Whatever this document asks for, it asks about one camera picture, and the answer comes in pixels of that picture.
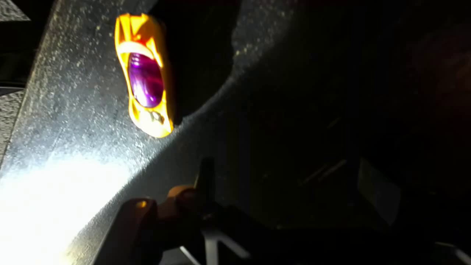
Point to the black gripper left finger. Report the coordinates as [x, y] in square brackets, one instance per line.
[205, 182]

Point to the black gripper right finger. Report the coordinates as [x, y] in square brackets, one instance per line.
[380, 193]

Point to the orange toy car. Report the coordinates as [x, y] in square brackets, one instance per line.
[143, 56]

